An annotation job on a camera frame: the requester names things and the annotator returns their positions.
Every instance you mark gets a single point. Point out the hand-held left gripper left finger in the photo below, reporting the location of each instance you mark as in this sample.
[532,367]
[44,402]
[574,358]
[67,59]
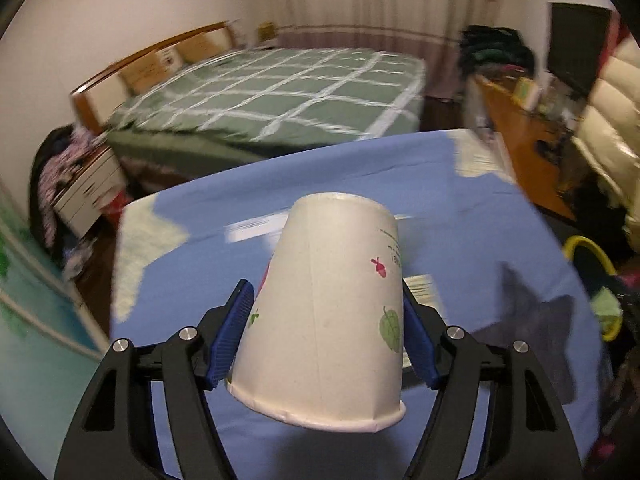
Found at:
[230,340]

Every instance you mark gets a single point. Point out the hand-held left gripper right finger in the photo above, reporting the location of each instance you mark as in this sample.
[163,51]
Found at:
[419,345]

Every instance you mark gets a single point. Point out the white printed paper cup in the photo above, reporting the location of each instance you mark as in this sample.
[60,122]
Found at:
[320,320]

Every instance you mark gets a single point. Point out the yellow rimmed dark bin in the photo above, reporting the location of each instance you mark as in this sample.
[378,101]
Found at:
[582,270]

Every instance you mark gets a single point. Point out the white paper slip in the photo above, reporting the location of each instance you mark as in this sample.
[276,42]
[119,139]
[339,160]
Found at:
[255,227]
[425,287]

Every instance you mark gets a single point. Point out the blue tablecloth with pale patches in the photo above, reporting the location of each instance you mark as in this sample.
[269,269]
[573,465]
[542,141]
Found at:
[350,170]

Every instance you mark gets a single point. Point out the light green crumpled paper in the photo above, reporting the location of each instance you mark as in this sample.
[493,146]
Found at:
[607,307]

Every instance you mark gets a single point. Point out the teal printed panel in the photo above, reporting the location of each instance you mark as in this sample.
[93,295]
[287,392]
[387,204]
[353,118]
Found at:
[35,310]

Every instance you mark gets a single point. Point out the white nightstand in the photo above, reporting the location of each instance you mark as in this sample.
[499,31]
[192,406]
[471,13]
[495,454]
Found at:
[85,195]

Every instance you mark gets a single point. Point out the orange wooden desk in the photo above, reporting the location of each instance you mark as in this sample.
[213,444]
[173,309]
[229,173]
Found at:
[520,145]

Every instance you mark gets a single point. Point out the dark and pink patterned clothes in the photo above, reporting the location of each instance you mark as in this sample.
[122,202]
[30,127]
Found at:
[55,170]

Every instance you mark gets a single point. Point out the bed with green checked cover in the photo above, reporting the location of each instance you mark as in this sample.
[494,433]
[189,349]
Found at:
[280,90]

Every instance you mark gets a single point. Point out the small beige box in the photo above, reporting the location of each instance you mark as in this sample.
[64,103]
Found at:
[527,94]

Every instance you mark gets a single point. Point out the wooden headboard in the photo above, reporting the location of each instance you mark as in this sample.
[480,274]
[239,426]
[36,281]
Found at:
[105,92]

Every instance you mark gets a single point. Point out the cream padded chair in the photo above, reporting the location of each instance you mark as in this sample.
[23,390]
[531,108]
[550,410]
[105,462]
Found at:
[610,125]

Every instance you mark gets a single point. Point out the dark clothes pile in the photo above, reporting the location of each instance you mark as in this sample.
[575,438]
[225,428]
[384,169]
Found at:
[495,50]

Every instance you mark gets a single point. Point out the small yellow box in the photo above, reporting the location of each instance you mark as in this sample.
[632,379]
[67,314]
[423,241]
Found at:
[267,31]

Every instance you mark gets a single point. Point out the black television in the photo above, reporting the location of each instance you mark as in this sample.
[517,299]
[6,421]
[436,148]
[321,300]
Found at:
[575,45]

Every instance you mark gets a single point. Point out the pale patterned curtain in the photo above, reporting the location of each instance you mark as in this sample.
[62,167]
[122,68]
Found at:
[380,0]

